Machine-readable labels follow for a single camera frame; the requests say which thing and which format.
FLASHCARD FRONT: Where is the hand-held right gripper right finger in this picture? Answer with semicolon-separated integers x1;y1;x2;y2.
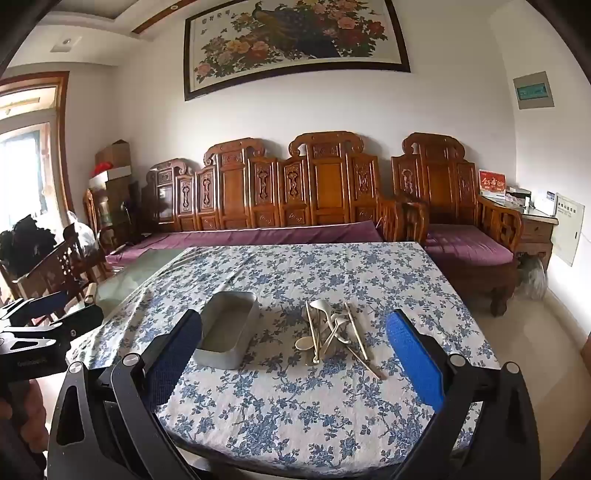
385;309;541;480

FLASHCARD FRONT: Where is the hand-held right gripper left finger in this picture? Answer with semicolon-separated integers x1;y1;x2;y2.
46;309;204;480

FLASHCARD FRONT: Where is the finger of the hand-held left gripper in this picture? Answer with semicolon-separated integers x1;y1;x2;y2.
0;290;70;324
0;305;105;356

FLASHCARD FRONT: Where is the rectangular metal tin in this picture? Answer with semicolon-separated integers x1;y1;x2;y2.
193;291;260;370

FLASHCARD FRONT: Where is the metal spoon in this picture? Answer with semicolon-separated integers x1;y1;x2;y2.
323;315;350;356

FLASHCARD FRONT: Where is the large white plastic spoon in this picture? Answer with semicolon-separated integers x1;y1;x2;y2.
308;298;338;333

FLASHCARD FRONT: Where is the wooden dining chair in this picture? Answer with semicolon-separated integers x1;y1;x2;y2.
0;237;100;320

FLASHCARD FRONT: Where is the cream chopstick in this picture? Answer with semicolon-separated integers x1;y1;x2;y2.
342;340;387;381
305;300;320;366
344;301;370;363

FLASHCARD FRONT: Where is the black bag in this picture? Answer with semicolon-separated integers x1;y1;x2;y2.
0;215;58;268

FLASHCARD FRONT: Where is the white plastic bag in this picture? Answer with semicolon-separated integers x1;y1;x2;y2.
68;211;99;256

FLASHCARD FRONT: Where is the small cream spoon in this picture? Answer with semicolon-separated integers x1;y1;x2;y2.
294;323;345;352

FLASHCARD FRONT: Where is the blue floral tablecloth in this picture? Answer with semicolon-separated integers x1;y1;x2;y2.
69;241;502;462

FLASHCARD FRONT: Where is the purple armchair cushion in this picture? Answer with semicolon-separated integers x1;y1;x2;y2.
424;224;516;267

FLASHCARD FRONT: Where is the white cardboard box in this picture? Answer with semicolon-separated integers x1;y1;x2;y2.
89;165;133;191

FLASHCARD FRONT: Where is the translucent plastic bag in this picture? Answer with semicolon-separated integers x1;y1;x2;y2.
519;254;549;301

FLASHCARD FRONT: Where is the purple sofa cushion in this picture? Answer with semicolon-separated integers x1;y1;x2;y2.
105;220;386;269

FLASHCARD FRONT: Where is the brown cardboard box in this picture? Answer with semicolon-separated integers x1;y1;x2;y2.
95;139;133;169

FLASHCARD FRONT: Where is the wooden side table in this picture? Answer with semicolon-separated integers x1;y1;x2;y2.
478;194;559;273

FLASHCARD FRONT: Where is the carved wooden armchair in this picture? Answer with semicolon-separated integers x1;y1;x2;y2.
390;133;525;317

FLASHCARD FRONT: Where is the carved wooden sofa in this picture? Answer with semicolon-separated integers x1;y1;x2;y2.
141;131;430;245

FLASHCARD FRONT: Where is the red card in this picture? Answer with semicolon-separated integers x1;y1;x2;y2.
478;170;508;193

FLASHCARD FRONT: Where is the white electrical panel door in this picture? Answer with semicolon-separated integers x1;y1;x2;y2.
551;193;585;267

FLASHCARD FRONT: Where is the framed floral painting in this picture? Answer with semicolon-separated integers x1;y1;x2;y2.
183;0;411;102

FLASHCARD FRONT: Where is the wooden door frame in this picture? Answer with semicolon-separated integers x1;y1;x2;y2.
0;71;77;222

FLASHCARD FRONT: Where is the grey wall panel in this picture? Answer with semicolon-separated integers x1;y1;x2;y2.
512;71;555;110

